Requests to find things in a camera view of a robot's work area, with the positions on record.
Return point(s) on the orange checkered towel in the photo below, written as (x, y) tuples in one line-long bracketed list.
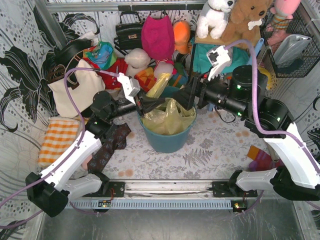
[(60, 135)]

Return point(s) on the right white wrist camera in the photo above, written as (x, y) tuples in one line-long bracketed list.
[(219, 58)]

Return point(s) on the black leather handbag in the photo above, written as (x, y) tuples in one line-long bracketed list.
[(128, 35)]

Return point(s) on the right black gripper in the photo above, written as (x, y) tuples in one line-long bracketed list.
[(200, 92)]

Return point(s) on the pink plush toy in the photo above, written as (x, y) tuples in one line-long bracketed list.
[(282, 14)]

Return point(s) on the teal folded cloth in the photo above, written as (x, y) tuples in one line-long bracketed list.
[(201, 64)]

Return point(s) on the wooden shelf board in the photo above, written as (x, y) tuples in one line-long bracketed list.
[(210, 41)]

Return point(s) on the blue handled broom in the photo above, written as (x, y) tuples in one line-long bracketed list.
[(258, 47)]

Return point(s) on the purple orange sock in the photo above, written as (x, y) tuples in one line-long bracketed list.
[(261, 161)]

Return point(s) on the dark patterned necktie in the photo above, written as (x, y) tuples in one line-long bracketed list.
[(115, 139)]

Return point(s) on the white plush bear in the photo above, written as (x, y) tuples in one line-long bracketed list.
[(137, 61)]

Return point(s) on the cream canvas tote bag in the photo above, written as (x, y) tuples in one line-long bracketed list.
[(89, 83)]

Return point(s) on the blue plastic trash bin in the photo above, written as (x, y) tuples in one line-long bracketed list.
[(167, 143)]

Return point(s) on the colorful scarf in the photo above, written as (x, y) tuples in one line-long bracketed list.
[(102, 55)]

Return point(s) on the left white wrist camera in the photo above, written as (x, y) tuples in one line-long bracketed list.
[(130, 86)]

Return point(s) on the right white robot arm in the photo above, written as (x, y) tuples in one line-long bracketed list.
[(298, 178)]

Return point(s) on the brown plush dog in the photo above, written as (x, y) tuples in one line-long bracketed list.
[(245, 20)]

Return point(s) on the yellow plastic trash bag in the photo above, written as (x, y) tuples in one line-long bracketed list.
[(169, 118)]

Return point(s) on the black wire basket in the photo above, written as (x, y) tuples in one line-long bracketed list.
[(305, 62)]

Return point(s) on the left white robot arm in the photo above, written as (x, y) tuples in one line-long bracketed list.
[(52, 189)]

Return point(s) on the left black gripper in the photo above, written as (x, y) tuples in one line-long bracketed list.
[(139, 105)]

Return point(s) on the yellow plush duck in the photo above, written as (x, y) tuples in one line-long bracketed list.
[(269, 77)]

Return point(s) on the silver pouch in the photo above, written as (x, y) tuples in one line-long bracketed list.
[(290, 48)]

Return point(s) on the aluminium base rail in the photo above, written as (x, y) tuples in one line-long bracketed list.
[(138, 194)]

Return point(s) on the pink white plush doll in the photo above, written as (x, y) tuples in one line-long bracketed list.
[(164, 66)]

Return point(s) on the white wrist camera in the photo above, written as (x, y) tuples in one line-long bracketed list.
[(219, 58), (130, 86)]

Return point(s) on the orange plush toy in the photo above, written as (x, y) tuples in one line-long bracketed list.
[(182, 33)]

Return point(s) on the white plush dog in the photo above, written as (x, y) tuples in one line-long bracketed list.
[(213, 18)]

